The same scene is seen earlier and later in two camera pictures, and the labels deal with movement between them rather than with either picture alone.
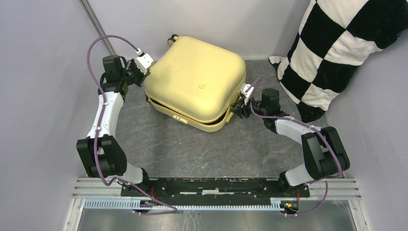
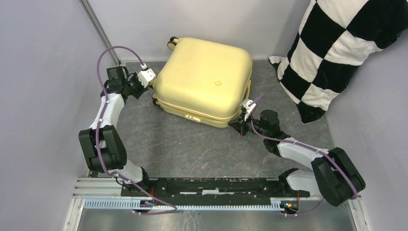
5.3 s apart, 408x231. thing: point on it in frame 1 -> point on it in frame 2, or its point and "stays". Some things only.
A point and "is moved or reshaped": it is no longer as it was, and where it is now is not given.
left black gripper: (142, 76) -> (142, 90)
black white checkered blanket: (334, 38) stays
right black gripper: (240, 107) -> (239, 124)
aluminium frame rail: (96, 25) stays
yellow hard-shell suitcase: (194, 82) is moved or reshaped
